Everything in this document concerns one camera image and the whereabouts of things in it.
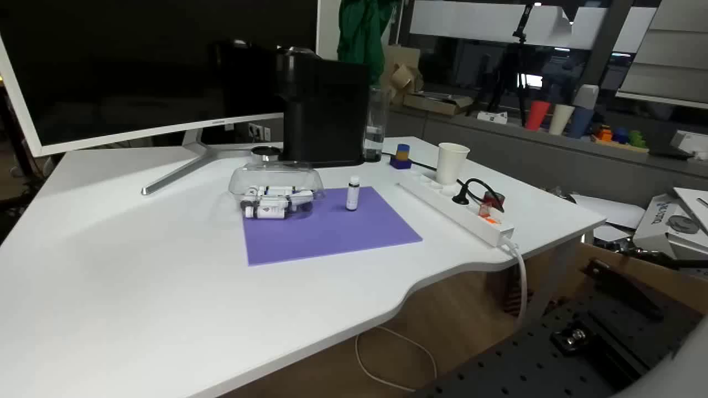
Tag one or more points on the black perforated breadboard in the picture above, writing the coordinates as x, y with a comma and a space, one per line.
545, 354

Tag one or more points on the clear water tank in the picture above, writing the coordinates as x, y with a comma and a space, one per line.
375, 118

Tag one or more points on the purple mat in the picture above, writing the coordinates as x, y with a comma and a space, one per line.
323, 224

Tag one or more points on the small white bottle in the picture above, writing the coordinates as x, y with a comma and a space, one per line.
353, 193

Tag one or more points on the white sachet in bowl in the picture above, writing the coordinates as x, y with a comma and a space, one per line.
270, 209

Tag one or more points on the cardboard box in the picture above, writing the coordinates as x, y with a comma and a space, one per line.
401, 73

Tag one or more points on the red plastic cup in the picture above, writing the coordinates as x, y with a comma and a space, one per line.
536, 115

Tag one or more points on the black camera tripod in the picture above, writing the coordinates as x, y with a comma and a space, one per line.
522, 57

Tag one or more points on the white paper cup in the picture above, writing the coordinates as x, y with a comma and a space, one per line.
449, 161

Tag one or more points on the white computer monitor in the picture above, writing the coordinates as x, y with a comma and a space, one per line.
112, 73

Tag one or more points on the blue plastic cup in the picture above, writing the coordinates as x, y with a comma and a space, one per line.
581, 120

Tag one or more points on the white power strip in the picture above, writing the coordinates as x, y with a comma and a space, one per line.
449, 206

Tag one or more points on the green cloth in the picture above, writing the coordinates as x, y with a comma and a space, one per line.
365, 33

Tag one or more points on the blue orange toy block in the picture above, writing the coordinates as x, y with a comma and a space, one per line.
401, 154

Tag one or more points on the white plastic cup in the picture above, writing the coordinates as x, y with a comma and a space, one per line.
561, 118

